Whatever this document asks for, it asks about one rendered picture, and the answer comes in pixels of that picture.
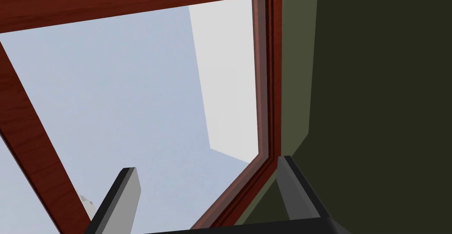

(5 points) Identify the pale grey door knob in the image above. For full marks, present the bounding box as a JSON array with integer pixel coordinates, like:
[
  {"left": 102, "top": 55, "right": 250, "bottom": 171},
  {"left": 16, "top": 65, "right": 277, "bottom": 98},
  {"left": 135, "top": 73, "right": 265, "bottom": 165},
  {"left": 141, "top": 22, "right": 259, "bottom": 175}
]
[{"left": 78, "top": 194, "right": 96, "bottom": 221}]

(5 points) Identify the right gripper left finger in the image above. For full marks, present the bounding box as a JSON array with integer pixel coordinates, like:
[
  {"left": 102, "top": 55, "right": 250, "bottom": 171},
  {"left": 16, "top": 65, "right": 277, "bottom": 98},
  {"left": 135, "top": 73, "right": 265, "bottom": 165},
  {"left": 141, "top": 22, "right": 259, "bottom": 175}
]
[{"left": 84, "top": 167, "right": 142, "bottom": 234}]

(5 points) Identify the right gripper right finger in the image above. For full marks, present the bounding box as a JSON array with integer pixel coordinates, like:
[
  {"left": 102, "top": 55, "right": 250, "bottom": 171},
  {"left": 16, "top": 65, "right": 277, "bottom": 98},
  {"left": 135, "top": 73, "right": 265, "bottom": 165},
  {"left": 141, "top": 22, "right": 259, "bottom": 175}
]
[{"left": 275, "top": 155, "right": 331, "bottom": 221}]

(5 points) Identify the red-brown wooden door leaf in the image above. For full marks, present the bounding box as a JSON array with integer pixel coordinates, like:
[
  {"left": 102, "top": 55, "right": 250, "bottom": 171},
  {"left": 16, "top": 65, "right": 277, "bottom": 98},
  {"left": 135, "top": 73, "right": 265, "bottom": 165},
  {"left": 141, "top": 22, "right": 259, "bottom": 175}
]
[{"left": 0, "top": 41, "right": 92, "bottom": 234}]

